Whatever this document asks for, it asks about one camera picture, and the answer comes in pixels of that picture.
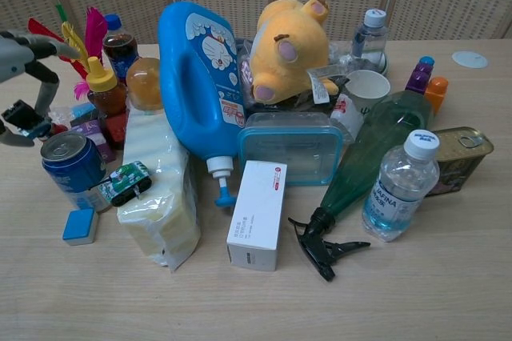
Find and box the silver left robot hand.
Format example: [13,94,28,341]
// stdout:
[0,30,82,148]

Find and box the colourful feather shuttlecock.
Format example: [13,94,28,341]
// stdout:
[26,3,110,102]

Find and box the light blue plastic roll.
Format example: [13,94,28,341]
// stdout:
[71,102,98,118]

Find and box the honey bottle yellow cap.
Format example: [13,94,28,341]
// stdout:
[85,56,130,116]

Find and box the cola bottle blue cap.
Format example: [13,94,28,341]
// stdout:
[101,14,142,86]

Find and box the purple cardboard box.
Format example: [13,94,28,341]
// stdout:
[69,118,115,164]

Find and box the blue soda can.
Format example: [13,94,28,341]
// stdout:
[39,130,114,215]

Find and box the dark red block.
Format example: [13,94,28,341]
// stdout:
[104,112,130,150]

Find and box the amber round jar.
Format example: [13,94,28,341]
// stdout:
[125,57,163,112]

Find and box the green toy tank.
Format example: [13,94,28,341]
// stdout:
[97,159,153,208]

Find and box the blue white tile block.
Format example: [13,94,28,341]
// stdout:
[61,207,99,247]

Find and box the blue cartoon detergent bottle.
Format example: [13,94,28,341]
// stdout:
[157,0,252,209]

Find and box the yellow sponges plastic pack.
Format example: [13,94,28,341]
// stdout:
[115,106,202,273]

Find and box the yellow plush toy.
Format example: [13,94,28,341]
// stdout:
[249,0,346,104]

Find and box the clear container teal lid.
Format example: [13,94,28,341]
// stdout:
[237,112,346,187]

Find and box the white carton box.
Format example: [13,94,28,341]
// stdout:
[225,159,290,274]

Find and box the clear bag red print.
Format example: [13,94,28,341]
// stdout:
[329,92,363,138]

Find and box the white paper cup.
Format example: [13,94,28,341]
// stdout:
[345,69,391,118]

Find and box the clear water bottle white cap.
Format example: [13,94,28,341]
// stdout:
[351,8,390,70]

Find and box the green spray bottle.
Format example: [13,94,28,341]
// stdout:
[287,90,435,283]

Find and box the colourful toy block stack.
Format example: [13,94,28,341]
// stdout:
[403,56,450,116]

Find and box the water bottle with blue liquid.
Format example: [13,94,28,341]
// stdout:
[361,129,442,243]

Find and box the white round table grommet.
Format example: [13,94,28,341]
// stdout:
[451,50,490,70]

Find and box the rectangular gold tin can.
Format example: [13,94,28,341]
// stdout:
[425,126,495,199]

